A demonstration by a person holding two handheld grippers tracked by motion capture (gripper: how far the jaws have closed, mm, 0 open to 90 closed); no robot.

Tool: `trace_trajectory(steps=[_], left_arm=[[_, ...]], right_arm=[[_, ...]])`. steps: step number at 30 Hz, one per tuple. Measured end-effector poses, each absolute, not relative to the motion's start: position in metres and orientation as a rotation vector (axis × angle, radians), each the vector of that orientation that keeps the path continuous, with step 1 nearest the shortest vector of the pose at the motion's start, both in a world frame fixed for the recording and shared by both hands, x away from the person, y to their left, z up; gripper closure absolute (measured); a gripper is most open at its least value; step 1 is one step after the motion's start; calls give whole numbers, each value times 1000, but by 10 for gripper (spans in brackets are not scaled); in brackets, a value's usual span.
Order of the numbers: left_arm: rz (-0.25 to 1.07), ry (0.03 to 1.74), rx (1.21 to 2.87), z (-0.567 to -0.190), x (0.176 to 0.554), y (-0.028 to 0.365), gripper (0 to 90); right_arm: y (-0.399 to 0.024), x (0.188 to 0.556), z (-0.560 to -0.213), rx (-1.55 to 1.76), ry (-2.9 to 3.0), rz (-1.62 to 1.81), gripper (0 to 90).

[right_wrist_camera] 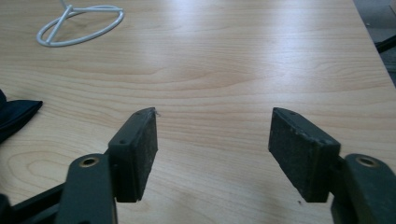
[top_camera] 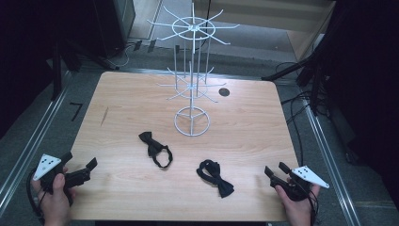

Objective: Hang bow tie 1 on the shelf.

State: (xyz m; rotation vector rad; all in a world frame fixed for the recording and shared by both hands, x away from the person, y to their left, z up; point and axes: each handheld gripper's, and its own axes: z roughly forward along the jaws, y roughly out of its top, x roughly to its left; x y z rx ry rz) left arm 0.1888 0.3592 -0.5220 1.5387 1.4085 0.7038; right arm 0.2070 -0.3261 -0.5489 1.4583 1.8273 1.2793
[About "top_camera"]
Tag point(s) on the black stand leg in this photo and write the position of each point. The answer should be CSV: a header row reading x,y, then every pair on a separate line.
x,y
282,72

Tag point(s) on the black bow tie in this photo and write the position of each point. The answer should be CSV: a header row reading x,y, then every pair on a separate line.
x,y
223,187
150,142

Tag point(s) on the black cabinet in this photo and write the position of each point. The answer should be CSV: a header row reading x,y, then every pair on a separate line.
x,y
113,25

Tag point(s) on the person's right hand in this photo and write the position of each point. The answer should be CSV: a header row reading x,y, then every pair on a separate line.
x,y
298,213

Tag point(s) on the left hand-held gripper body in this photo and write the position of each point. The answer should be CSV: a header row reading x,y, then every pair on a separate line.
x,y
46,166

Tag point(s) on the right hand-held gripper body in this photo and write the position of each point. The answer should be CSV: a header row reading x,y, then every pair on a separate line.
x,y
309,176

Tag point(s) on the metal floor rail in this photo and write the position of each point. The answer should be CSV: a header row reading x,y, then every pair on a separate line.
x,y
329,163
29,147

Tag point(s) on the round table grommet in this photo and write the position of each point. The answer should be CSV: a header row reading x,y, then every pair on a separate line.
x,y
224,92

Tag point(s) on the person's left hand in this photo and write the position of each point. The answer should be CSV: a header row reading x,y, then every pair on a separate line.
x,y
54,207

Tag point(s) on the black plug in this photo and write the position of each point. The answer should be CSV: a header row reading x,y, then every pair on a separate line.
x,y
152,45
138,45

